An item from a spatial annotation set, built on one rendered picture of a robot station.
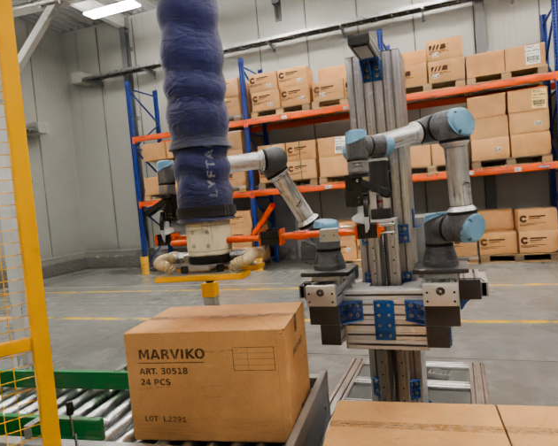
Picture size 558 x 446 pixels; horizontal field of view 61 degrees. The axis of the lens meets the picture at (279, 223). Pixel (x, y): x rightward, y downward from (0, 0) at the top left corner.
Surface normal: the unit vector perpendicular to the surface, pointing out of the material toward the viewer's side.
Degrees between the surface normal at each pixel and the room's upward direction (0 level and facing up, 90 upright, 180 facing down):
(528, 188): 90
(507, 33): 90
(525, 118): 87
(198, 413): 90
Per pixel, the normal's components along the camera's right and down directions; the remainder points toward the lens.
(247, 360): -0.21, 0.07
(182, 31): -0.06, -0.11
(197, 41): 0.39, -0.15
